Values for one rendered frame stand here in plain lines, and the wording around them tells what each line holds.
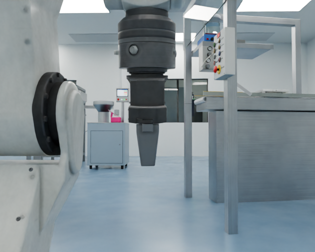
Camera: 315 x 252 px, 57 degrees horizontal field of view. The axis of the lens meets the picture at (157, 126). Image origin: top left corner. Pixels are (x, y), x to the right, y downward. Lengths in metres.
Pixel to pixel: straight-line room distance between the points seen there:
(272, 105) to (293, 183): 0.71
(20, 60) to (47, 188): 0.20
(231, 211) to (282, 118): 1.22
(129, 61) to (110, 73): 7.31
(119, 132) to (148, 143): 4.37
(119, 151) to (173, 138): 2.90
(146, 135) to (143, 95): 0.06
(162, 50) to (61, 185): 0.26
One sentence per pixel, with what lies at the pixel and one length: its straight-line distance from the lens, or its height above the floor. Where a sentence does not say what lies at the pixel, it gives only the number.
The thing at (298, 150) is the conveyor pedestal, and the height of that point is 0.43.
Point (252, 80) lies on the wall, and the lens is 7.91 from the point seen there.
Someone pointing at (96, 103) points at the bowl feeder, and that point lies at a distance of 5.06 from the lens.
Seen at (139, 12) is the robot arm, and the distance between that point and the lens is 0.44.
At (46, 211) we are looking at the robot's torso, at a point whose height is 0.45.
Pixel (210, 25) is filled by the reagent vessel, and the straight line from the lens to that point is 2.63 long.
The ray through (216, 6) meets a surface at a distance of 2.04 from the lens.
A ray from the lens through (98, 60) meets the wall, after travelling 7.87.
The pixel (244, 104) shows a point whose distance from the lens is 2.54.
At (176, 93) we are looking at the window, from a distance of 7.63.
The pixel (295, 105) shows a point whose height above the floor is 0.82.
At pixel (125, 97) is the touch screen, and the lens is 5.20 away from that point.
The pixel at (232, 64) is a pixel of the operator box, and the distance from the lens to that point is 1.66.
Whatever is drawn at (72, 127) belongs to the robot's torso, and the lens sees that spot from 0.49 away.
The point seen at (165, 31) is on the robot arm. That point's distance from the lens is 0.43.
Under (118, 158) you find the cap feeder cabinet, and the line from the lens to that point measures 4.80.
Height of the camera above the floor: 0.57
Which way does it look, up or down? 2 degrees up
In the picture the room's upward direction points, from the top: straight up
